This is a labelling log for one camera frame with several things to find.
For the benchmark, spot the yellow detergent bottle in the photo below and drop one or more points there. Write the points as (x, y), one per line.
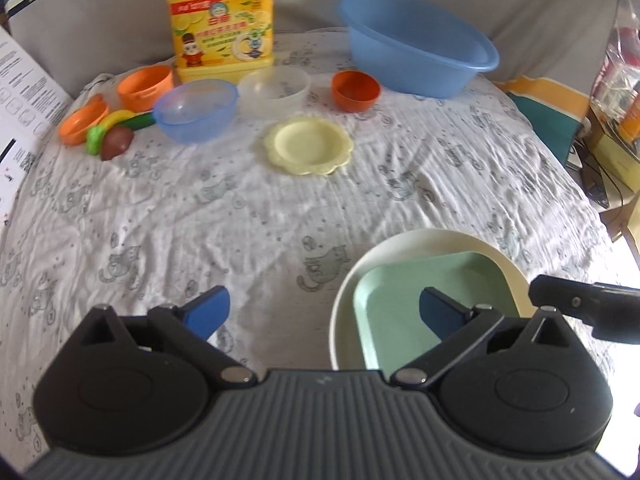
(220, 25)

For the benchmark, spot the cream round plate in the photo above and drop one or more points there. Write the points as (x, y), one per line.
(425, 240)

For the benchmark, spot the blue translucent bowl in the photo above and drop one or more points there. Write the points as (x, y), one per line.
(195, 112)

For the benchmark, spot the orange plastic cup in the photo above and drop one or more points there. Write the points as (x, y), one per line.
(144, 89)

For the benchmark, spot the yellow green toy banana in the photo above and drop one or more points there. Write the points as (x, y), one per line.
(112, 120)

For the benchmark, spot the cat-print white bedsheet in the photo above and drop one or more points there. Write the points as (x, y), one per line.
(225, 220)

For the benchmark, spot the small red-orange bowl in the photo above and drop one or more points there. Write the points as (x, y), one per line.
(356, 91)

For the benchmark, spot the green toy cucumber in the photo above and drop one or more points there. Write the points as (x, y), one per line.
(142, 120)

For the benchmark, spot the clear plastic bag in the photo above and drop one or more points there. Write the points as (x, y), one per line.
(622, 70)

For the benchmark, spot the large blue plastic basin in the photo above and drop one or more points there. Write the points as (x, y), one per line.
(415, 55)

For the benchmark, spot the brown toy chestnut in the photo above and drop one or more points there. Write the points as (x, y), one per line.
(117, 143)

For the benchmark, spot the yellow flower-shaped plate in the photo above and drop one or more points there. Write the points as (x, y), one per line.
(306, 146)

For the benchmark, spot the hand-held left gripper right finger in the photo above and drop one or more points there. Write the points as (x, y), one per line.
(437, 312)

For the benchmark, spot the green square plate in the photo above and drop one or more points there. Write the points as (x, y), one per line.
(395, 290)

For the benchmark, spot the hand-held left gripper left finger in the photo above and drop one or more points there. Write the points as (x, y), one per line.
(207, 310)

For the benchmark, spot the clear translucent bowl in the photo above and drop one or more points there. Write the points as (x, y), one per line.
(274, 91)

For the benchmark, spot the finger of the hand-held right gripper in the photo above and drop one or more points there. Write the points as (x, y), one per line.
(575, 297)

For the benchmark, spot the small orange dish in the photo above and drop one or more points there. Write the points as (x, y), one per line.
(82, 124)

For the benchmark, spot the white instruction sheet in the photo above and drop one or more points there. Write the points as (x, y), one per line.
(25, 110)

